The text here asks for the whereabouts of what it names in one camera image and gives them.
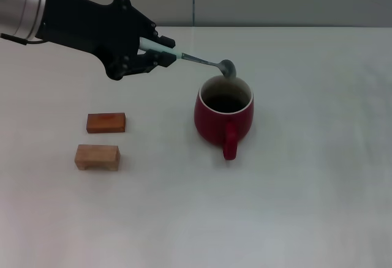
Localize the dark coffee liquid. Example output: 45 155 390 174
204 94 247 113

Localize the light wooden block with notch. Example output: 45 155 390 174
74 144 121 171

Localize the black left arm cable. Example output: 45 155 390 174
0 33 44 45

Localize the spoon with light blue handle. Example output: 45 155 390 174
139 37 238 80

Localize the dark reddish wooden block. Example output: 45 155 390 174
85 112 127 134

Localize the red ceramic mug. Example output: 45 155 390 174
193 75 255 161

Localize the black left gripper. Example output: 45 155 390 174
38 0 178 82

